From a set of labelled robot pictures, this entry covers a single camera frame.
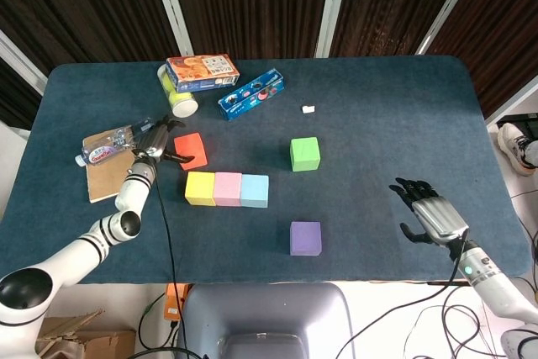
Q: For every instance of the dark teal table cloth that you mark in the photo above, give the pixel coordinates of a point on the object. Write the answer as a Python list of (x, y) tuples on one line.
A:
[(378, 132)]

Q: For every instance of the green foam cube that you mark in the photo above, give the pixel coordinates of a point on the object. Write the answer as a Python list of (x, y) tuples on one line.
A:
[(305, 154)]

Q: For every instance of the yellow-green canister white lid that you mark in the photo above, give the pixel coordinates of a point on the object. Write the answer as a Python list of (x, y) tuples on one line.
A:
[(183, 104)]

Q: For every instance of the black box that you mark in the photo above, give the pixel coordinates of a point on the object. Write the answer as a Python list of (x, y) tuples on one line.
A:
[(521, 119)]

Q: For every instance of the clear plastic water bottle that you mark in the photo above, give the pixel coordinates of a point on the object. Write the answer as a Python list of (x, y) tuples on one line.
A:
[(107, 146)]

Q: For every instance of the small white paper scrap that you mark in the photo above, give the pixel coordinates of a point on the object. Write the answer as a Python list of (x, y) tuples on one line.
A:
[(309, 109)]

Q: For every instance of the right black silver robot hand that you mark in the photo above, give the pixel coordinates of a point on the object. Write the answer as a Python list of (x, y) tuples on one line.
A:
[(439, 218)]

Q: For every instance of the orange foam cube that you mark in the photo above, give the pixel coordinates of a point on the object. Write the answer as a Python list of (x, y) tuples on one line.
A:
[(191, 146)]

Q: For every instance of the orange device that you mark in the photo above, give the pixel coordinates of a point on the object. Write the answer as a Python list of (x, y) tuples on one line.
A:
[(174, 308)]

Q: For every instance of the blue Oreo cookie box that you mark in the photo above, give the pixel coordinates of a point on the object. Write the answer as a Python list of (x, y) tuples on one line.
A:
[(252, 94)]

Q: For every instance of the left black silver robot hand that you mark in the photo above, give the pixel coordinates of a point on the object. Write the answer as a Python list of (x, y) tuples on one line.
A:
[(153, 142)]

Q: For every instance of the light blue foam cube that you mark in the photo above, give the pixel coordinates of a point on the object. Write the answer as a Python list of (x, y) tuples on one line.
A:
[(255, 191)]

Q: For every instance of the orange blue cracker box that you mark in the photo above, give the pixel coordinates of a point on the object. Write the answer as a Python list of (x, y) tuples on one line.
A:
[(202, 72)]

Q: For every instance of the purple foam cube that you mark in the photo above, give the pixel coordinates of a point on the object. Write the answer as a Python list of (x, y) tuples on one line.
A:
[(306, 238)]

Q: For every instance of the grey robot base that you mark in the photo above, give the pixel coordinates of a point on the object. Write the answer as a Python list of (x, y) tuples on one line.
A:
[(265, 317)]

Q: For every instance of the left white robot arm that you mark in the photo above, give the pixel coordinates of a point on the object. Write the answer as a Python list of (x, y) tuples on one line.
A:
[(63, 262)]

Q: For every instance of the brown spiral notebook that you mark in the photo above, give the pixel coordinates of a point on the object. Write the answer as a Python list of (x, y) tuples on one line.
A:
[(105, 180)]

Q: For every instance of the yellow foam cube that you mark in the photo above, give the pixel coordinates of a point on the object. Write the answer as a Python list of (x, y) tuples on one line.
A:
[(200, 188)]

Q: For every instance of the white partition frame post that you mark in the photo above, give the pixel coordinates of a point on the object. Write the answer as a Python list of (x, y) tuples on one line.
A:
[(515, 102), (21, 62), (334, 6), (452, 6), (172, 6)]

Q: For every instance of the pink foam cube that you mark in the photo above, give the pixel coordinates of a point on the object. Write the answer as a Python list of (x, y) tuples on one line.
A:
[(228, 189)]

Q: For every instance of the brown cardboard box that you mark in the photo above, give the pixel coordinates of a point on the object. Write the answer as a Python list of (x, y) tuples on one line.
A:
[(92, 342)]

